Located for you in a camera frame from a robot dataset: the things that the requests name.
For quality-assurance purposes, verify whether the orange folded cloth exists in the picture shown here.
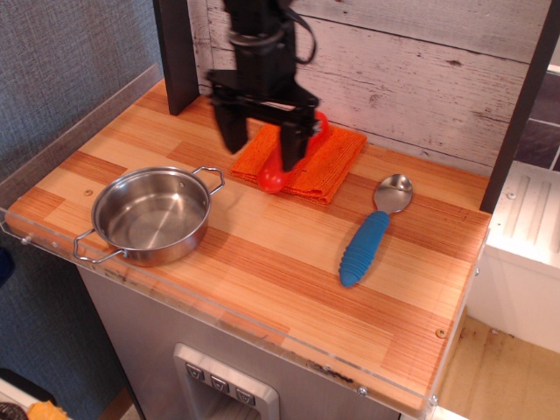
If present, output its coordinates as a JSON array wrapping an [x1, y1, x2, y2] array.
[[230, 124, 367, 204]]

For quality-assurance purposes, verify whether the stainless steel pot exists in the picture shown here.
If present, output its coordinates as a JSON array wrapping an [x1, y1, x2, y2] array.
[[73, 166, 225, 267]]

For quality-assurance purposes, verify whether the dark vertical post right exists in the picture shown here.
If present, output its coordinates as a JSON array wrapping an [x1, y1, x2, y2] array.
[[479, 0, 559, 214]]

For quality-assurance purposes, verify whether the dark vertical post left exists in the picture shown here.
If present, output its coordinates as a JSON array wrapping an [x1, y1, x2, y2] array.
[[152, 0, 200, 116]]

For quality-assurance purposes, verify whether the grey toy fridge cabinet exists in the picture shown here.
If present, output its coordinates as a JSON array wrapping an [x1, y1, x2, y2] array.
[[79, 269, 399, 419]]

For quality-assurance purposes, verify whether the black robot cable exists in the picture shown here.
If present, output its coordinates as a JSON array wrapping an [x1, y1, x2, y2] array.
[[283, 3, 317, 66]]

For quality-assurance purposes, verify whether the yellow sponge object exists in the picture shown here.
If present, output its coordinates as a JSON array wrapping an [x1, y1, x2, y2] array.
[[26, 401, 69, 420]]

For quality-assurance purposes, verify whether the clear acrylic edge guard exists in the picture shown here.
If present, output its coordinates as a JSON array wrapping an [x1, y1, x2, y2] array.
[[1, 210, 438, 419]]

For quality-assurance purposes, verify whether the dark vertical post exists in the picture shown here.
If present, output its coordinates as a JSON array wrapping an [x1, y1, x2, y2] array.
[[152, 0, 200, 116], [479, 0, 559, 214]]

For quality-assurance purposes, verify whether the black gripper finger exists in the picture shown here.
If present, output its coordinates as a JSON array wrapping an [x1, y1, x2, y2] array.
[[280, 122, 319, 172], [213, 103, 249, 153]]

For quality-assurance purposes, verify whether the blue handled metal spoon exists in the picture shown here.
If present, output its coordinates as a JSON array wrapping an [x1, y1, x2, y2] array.
[[339, 174, 413, 287]]

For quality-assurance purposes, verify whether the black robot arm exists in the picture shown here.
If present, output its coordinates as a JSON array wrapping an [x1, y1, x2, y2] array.
[[206, 1, 319, 172]]

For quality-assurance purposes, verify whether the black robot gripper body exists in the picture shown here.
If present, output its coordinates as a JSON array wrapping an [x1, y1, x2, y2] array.
[[207, 37, 319, 125]]

